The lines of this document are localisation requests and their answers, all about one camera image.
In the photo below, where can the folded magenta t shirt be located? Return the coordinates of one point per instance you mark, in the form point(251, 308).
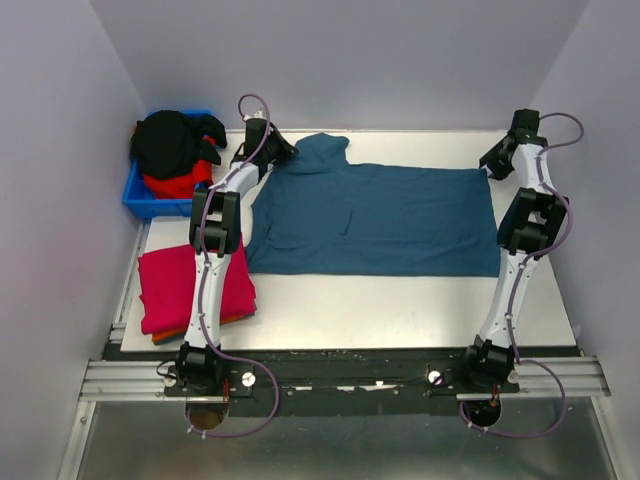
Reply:
point(167, 279)

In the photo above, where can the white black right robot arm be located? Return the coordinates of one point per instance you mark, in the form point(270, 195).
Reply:
point(527, 231)

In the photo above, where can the folded orange t shirt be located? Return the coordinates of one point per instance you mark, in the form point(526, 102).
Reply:
point(172, 334)

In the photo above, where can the aluminium frame rail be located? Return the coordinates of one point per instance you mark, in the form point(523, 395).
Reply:
point(122, 381)

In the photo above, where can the black crumpled garment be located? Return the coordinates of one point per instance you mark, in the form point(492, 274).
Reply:
point(167, 122)

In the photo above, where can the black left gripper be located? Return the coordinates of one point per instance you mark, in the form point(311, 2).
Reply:
point(285, 150)

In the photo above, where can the teal blue t shirt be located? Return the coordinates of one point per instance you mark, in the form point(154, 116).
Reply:
point(319, 214)

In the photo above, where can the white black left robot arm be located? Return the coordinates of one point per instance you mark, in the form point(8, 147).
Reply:
point(215, 235)

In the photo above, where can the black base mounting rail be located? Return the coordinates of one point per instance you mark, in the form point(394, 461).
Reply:
point(337, 383)

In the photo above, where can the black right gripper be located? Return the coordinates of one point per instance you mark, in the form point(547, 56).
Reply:
point(497, 171)

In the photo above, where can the red crumpled garment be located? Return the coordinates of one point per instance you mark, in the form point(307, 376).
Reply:
point(175, 180)

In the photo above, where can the blue plastic bin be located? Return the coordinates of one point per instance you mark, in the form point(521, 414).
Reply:
point(141, 201)

